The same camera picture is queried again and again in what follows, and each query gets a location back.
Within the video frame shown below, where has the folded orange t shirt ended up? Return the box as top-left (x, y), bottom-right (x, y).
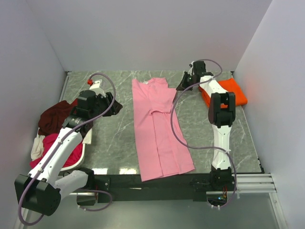
top-left (198, 78), bottom-right (248, 108)

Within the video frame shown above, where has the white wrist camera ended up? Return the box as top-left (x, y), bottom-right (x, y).
top-left (187, 62), bottom-right (194, 75)
top-left (87, 79), bottom-right (106, 97)

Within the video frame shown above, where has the pink t shirt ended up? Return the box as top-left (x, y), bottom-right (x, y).
top-left (132, 78), bottom-right (195, 182)

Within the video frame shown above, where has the aluminium rail frame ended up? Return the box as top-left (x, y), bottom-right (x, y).
top-left (69, 174), bottom-right (278, 197)

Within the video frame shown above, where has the dark red t shirt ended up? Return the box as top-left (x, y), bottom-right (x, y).
top-left (38, 99), bottom-right (77, 136)

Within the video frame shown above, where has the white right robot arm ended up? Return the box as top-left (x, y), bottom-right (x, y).
top-left (176, 59), bottom-right (235, 189)

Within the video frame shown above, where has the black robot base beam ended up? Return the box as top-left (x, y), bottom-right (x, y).
top-left (81, 172), bottom-right (236, 203)

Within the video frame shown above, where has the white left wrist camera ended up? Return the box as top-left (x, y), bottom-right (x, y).
top-left (87, 79), bottom-right (106, 97)

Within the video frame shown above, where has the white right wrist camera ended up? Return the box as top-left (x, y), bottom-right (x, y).
top-left (187, 62), bottom-right (194, 75)

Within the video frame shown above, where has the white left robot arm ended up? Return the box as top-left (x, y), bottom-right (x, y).
top-left (14, 90), bottom-right (122, 218)

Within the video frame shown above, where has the white laundry basket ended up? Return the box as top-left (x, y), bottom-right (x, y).
top-left (60, 129), bottom-right (92, 172)

